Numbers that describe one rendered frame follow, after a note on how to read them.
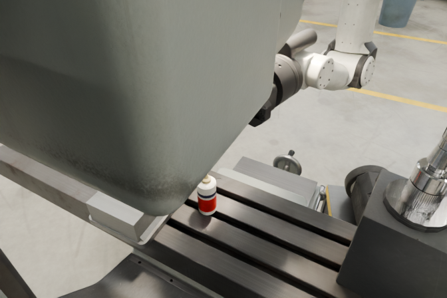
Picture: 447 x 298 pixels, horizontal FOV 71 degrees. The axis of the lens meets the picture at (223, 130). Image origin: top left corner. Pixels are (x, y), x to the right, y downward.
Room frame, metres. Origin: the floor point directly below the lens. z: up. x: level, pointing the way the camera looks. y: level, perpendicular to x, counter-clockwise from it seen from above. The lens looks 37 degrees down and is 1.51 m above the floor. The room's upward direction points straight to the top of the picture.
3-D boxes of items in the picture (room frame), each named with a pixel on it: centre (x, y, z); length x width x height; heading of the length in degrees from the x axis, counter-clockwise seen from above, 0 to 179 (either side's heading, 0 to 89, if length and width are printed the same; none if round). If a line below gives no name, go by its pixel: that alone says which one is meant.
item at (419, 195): (0.30, -0.28, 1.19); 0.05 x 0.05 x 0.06
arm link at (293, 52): (0.57, -0.14, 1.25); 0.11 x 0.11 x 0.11; 47
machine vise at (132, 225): (0.54, 0.14, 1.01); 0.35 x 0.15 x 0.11; 153
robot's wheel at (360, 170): (0.96, -0.64, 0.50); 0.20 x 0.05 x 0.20; 81
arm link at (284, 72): (0.50, -0.06, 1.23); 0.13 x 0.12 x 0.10; 47
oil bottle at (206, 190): (0.45, 0.04, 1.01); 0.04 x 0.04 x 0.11
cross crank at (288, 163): (0.87, -0.23, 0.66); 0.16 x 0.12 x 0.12; 152
